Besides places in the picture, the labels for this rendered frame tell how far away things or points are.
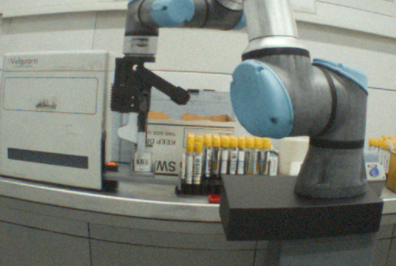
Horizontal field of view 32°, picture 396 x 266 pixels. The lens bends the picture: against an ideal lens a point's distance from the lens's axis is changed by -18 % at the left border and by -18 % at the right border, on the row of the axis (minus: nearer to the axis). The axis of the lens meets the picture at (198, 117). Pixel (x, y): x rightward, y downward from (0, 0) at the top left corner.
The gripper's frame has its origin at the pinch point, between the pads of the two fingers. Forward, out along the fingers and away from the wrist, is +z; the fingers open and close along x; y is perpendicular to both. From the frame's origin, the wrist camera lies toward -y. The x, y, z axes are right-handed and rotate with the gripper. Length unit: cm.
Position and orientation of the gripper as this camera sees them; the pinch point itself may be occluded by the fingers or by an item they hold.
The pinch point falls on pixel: (143, 154)
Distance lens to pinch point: 167.4
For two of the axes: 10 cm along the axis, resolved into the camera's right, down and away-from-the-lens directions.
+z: -0.6, 10.0, 0.5
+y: -10.0, -0.6, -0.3
